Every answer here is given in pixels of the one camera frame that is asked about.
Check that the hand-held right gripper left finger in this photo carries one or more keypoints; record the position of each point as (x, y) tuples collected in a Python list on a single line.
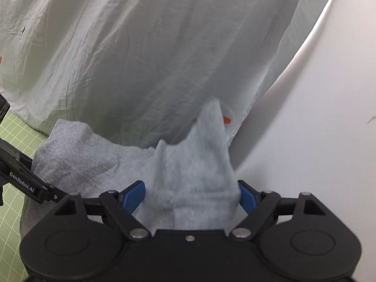
[(135, 194)]

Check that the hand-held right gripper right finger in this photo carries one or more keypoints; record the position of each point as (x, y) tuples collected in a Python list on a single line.
[(245, 195)]

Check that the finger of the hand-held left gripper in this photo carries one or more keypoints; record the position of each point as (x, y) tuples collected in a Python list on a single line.
[(20, 176)]

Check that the grey zip hoodie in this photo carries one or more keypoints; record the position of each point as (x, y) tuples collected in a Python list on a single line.
[(191, 167)]

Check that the green grid mat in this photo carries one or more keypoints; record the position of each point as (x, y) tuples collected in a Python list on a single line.
[(8, 241)]

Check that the grey printed sheet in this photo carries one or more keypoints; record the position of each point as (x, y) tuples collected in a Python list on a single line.
[(147, 50)]

